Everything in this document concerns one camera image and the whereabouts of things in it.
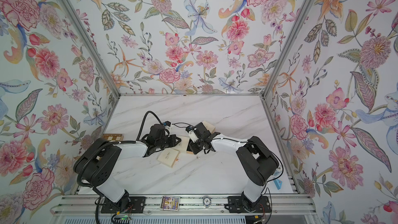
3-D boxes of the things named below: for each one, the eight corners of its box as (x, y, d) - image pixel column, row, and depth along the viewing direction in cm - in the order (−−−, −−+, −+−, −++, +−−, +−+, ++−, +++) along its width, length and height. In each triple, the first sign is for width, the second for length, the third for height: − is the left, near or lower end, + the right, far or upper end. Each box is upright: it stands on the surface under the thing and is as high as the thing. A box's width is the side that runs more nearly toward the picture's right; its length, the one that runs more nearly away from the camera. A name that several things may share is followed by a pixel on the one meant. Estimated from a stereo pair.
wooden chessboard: (104, 140, 99) (101, 138, 96) (105, 136, 101) (103, 133, 98) (123, 140, 99) (121, 138, 96) (124, 136, 101) (122, 134, 98)
